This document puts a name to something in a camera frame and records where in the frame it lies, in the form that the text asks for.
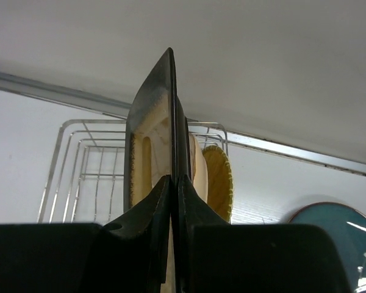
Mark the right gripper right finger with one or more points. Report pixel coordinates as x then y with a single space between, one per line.
212 255

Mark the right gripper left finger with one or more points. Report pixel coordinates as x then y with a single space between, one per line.
129 254

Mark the round woven bamboo plate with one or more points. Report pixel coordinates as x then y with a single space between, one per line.
220 181

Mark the beige bird painted plate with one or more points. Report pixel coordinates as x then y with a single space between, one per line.
198 168

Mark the square brown yellow plate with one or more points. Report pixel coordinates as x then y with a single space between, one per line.
157 145

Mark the round dark teal plate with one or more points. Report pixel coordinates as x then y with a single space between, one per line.
347 228

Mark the metal wire dish rack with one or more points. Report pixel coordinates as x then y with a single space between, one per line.
86 177

